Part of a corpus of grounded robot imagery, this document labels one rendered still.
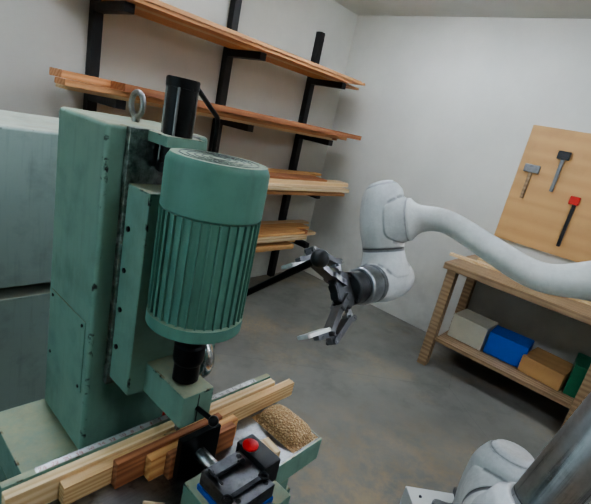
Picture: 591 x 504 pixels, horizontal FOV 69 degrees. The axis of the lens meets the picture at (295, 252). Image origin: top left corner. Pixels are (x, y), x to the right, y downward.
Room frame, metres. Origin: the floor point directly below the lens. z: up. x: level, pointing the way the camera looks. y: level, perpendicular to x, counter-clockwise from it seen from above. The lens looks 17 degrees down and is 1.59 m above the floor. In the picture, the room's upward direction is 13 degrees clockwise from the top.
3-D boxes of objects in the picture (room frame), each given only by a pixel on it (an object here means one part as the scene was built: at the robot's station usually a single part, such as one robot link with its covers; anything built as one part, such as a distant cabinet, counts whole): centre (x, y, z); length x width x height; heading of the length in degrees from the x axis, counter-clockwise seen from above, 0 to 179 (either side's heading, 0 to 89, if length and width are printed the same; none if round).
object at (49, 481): (0.74, 0.17, 0.92); 0.60 x 0.02 x 0.05; 141
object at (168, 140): (0.81, 0.27, 1.54); 0.08 x 0.08 x 0.17; 51
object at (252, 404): (0.78, 0.11, 0.92); 0.58 x 0.02 x 0.04; 141
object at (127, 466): (0.70, 0.16, 0.93); 0.24 x 0.02 x 0.06; 141
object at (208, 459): (0.66, 0.08, 0.95); 0.09 x 0.07 x 0.09; 141
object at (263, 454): (0.61, 0.00, 0.99); 0.13 x 0.11 x 0.06; 141
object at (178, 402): (0.74, 0.17, 1.03); 0.14 x 0.07 x 0.09; 51
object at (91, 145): (0.91, 0.38, 1.16); 0.22 x 0.22 x 0.72; 51
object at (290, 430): (0.86, -0.07, 0.92); 0.14 x 0.09 x 0.04; 51
